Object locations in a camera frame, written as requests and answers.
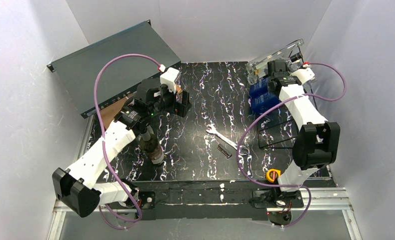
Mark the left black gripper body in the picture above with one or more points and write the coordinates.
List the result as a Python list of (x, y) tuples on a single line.
[(183, 103)]

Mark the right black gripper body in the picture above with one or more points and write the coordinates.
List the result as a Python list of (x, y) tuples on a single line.
[(276, 67)]

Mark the clear square labelled bottle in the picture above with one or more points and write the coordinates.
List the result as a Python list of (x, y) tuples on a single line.
[(292, 67)]

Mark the clear round glass bottle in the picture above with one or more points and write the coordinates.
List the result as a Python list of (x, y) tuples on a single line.
[(291, 53)]

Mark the blue square bottle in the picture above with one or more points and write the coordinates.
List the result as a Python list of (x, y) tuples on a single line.
[(259, 88), (263, 102)]

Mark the black wire wine rack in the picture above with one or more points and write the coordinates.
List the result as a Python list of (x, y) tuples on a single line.
[(278, 129)]

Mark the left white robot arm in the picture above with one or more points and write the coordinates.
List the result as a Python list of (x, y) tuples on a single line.
[(77, 186)]

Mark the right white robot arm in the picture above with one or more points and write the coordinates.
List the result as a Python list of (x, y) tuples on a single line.
[(317, 141)]

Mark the dark green wine bottle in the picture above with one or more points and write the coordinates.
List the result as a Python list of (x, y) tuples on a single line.
[(149, 143)]

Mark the brown wooden board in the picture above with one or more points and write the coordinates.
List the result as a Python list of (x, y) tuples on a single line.
[(108, 114)]

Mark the silver combination wrench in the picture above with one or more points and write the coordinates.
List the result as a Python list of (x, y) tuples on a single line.
[(242, 150)]

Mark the grey metal electronics box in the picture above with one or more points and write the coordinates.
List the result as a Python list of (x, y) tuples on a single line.
[(130, 55)]

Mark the yellow tape measure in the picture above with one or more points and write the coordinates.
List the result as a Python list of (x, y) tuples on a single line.
[(272, 174)]

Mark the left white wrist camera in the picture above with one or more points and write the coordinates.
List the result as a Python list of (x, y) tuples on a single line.
[(168, 80)]

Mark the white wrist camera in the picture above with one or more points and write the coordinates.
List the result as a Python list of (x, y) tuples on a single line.
[(168, 80), (304, 74)]

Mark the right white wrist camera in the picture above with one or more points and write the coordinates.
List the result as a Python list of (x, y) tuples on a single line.
[(304, 74)]

